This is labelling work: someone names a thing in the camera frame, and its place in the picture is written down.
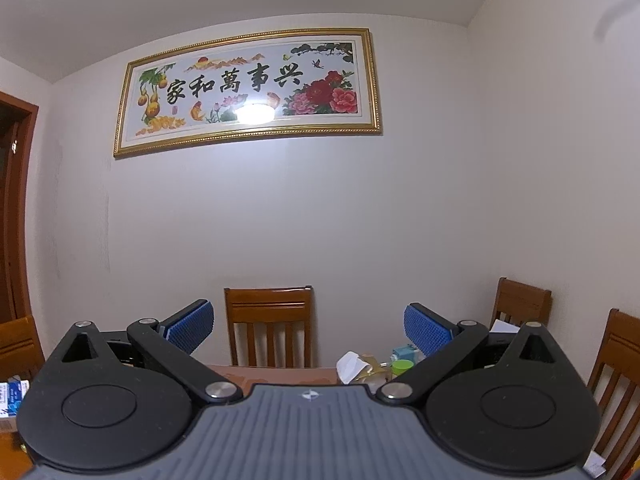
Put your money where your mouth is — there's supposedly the wooden desktop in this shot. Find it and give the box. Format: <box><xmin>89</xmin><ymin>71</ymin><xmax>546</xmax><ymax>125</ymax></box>
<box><xmin>0</xmin><ymin>362</ymin><xmax>401</xmax><ymax>468</ymax></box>

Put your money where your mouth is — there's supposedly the gold tissue box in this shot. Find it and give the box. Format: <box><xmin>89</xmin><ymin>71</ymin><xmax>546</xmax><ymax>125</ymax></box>
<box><xmin>336</xmin><ymin>351</ymin><xmax>393</xmax><ymax>386</ymax></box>

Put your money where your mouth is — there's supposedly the framed wall picture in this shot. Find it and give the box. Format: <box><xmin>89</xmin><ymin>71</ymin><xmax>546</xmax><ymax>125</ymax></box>
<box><xmin>112</xmin><ymin>27</ymin><xmax>384</xmax><ymax>160</ymax></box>

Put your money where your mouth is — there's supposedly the wooden door frame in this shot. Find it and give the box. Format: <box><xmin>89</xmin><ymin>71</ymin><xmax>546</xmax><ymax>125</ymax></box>
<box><xmin>0</xmin><ymin>90</ymin><xmax>40</xmax><ymax>326</ymax></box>

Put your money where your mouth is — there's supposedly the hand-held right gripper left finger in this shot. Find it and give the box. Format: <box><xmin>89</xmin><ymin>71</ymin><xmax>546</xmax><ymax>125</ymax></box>
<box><xmin>49</xmin><ymin>299</ymin><xmax>244</xmax><ymax>404</ymax></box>

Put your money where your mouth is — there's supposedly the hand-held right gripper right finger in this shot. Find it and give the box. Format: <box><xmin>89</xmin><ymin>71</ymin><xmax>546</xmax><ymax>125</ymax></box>
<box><xmin>375</xmin><ymin>301</ymin><xmax>571</xmax><ymax>406</ymax></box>

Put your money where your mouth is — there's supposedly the wooden chair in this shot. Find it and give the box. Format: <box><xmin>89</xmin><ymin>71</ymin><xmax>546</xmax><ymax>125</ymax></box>
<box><xmin>586</xmin><ymin>308</ymin><xmax>640</xmax><ymax>480</ymax></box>
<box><xmin>0</xmin><ymin>315</ymin><xmax>47</xmax><ymax>383</ymax></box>
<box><xmin>223</xmin><ymin>286</ymin><xmax>315</xmax><ymax>368</ymax></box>
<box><xmin>491</xmin><ymin>276</ymin><xmax>552</xmax><ymax>332</ymax></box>

